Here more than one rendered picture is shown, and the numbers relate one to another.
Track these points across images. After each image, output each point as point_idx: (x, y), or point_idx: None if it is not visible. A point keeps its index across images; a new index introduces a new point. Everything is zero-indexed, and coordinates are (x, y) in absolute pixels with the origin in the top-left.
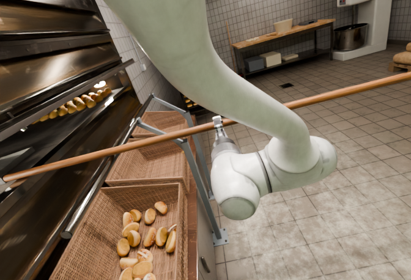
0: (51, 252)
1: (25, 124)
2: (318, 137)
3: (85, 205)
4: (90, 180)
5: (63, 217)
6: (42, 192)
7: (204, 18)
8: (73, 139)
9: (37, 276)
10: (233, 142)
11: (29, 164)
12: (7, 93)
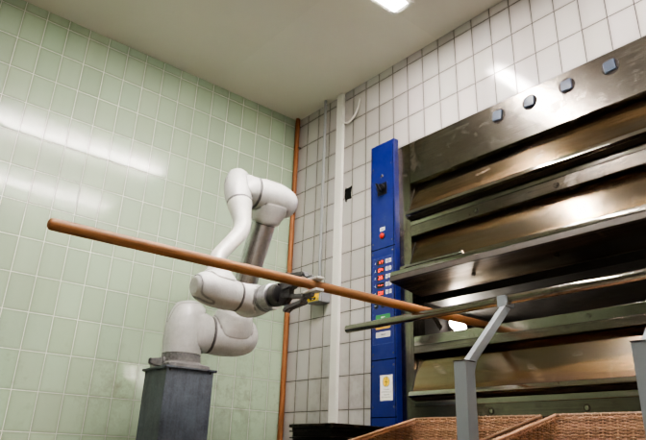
0: (450, 410)
1: (444, 266)
2: (202, 272)
3: (360, 324)
4: (522, 384)
5: None
6: (484, 354)
7: (232, 217)
8: (553, 318)
9: (432, 412)
10: (270, 287)
11: None
12: (497, 239)
